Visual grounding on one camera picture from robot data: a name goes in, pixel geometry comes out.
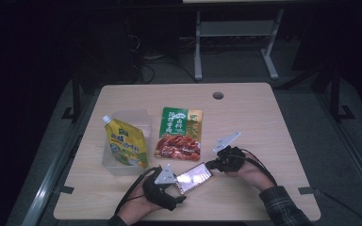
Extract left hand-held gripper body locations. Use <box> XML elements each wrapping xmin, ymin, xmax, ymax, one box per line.
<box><xmin>141</xmin><ymin>163</ymin><xmax>179</xmax><ymax>212</ymax></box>

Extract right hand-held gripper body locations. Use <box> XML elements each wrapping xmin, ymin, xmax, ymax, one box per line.
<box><xmin>213</xmin><ymin>131</ymin><xmax>247</xmax><ymax>173</ymax></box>

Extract pink box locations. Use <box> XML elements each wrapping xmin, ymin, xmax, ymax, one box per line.
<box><xmin>173</xmin><ymin>161</ymin><xmax>215</xmax><ymax>196</ymax></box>

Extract yellow spout pouch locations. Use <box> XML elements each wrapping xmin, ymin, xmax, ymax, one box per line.
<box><xmin>102</xmin><ymin>114</ymin><xmax>150</xmax><ymax>170</ymax></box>

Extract clear plastic container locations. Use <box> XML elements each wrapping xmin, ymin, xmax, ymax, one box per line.
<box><xmin>101</xmin><ymin>108</ymin><xmax>155</xmax><ymax>177</ymax></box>

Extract person's left hand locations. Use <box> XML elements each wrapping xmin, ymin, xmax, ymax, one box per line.
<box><xmin>116</xmin><ymin>187</ymin><xmax>161</xmax><ymax>226</ymax></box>

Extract person's right hand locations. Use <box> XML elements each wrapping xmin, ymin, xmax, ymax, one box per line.
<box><xmin>232</xmin><ymin>159</ymin><xmax>276</xmax><ymax>193</ymax></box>

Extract green and red food packet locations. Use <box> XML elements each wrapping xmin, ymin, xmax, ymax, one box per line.
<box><xmin>154</xmin><ymin>106</ymin><xmax>204</xmax><ymax>162</ymax></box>

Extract black metal stand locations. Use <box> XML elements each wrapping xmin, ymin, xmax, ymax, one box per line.
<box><xmin>329</xmin><ymin>66</ymin><xmax>356</xmax><ymax>122</ymax></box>
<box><xmin>60</xmin><ymin>71</ymin><xmax>83</xmax><ymax>124</ymax></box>

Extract grey metal stand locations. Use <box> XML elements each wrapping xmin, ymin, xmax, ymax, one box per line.
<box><xmin>193</xmin><ymin>8</ymin><xmax>285</xmax><ymax>81</ymax></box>

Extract left hand-held gripper cable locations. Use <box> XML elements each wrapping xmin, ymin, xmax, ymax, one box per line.
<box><xmin>114</xmin><ymin>166</ymin><xmax>158</xmax><ymax>216</ymax></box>

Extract hand-held gripper cable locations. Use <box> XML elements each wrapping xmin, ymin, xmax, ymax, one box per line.
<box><xmin>232</xmin><ymin>148</ymin><xmax>279</xmax><ymax>186</ymax></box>
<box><xmin>114</xmin><ymin>166</ymin><xmax>158</xmax><ymax>216</ymax></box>

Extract right hand-held gripper cable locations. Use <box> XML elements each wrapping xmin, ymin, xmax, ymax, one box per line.
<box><xmin>232</xmin><ymin>148</ymin><xmax>279</xmax><ymax>186</ymax></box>

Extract grey table bracket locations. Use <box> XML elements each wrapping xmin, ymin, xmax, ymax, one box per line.
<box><xmin>56</xmin><ymin>186</ymin><xmax>75</xmax><ymax>196</ymax></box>
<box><xmin>298</xmin><ymin>186</ymin><xmax>323</xmax><ymax>196</ymax></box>

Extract aluminium frame rail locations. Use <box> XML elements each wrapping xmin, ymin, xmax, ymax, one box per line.
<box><xmin>20</xmin><ymin>90</ymin><xmax>103</xmax><ymax>226</ymax></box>

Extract black floor cables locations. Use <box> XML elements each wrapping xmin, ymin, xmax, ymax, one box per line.
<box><xmin>133</xmin><ymin>34</ymin><xmax>200</xmax><ymax>85</ymax></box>

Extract thin black floor cable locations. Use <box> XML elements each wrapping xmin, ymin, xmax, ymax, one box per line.
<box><xmin>321</xmin><ymin>191</ymin><xmax>362</xmax><ymax>226</ymax></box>

